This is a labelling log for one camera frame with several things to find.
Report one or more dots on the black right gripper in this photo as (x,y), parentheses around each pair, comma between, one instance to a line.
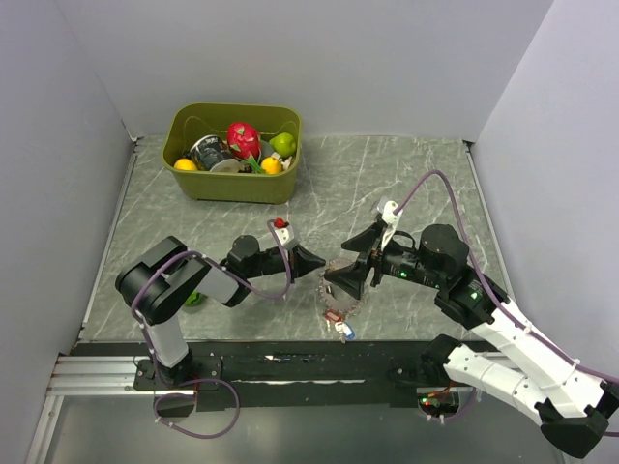
(351,277)

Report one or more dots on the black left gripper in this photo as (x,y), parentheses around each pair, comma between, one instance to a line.
(302,261)

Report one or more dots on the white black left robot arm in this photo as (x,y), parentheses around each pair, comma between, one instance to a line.
(162,280)

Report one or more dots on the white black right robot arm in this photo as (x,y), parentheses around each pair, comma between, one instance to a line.
(572,407)

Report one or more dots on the red key tag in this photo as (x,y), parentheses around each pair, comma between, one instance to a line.
(333,316)

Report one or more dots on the blue key tag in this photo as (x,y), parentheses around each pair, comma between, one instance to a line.
(347,331)

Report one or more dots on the right orange toy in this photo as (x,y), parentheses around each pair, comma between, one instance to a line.
(271,166)

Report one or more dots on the orange toy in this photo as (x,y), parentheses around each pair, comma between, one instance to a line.
(185,165)
(271,166)

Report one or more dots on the green watermelon toy ball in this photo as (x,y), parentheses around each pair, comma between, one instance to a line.
(194,299)

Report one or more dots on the green apple toy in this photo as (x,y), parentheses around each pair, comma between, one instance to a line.
(284,144)

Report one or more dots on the red dragon fruit toy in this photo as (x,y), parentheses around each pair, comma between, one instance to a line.
(243,141)

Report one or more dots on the black paper cup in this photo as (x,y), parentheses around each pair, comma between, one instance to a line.
(210,154)

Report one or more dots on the left orange toy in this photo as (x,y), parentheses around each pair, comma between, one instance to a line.
(185,165)

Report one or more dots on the olive green plastic bin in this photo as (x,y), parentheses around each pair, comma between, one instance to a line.
(250,183)

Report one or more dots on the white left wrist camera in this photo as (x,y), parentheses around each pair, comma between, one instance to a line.
(287,238)

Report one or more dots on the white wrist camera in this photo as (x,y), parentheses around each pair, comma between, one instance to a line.
(389,213)
(287,238)

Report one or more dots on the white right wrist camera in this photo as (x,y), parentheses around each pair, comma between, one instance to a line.
(389,213)

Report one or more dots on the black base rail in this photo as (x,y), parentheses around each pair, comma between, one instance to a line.
(226,374)

